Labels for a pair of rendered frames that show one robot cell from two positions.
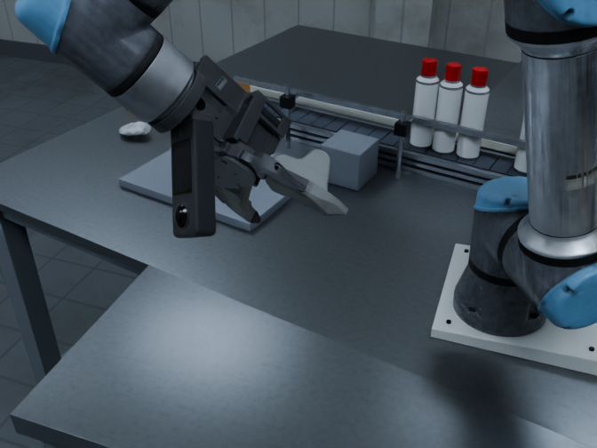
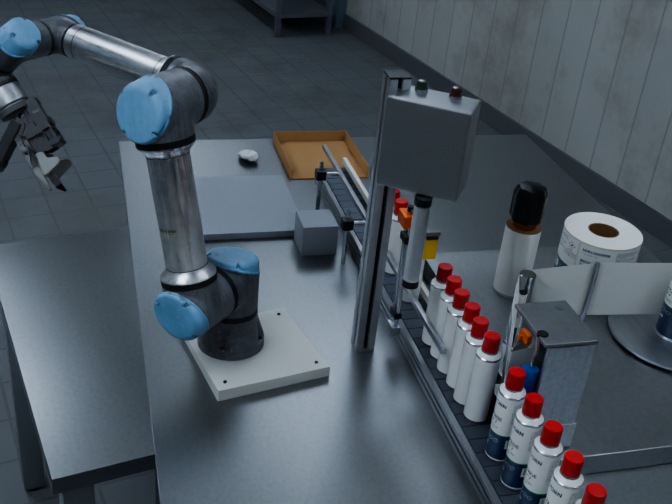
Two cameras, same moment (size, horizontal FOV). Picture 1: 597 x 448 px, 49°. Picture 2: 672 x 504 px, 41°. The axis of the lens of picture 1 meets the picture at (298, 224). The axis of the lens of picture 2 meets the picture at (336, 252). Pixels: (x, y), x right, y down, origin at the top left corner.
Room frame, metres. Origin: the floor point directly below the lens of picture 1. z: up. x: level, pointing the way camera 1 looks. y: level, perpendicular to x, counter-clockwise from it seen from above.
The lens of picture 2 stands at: (-0.26, -1.58, 2.07)
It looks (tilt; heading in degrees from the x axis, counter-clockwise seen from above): 30 degrees down; 41
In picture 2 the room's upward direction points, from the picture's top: 6 degrees clockwise
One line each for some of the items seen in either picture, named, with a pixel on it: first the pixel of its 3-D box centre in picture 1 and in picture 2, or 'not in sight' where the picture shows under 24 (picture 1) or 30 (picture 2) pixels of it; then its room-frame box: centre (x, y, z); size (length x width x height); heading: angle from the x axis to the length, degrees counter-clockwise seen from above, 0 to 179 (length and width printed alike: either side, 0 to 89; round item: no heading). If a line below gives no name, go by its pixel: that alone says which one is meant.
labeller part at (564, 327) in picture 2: not in sight; (555, 322); (1.09, -0.97, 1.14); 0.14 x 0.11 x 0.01; 59
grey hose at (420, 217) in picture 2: not in sight; (416, 242); (1.06, -0.65, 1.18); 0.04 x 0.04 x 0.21
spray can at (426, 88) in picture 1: (425, 103); not in sight; (1.39, -0.29, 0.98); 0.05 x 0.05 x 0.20
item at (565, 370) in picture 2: not in sight; (539, 376); (1.09, -0.97, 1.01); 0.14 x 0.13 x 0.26; 59
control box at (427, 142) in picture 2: not in sight; (428, 141); (1.10, -0.61, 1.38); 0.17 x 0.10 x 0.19; 114
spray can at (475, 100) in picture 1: (473, 114); (396, 236); (1.34, -0.39, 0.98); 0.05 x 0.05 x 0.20
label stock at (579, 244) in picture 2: not in sight; (596, 254); (1.74, -0.74, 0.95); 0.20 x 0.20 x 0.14
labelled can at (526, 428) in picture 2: not in sight; (523, 441); (0.94, -1.04, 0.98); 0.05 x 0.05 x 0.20
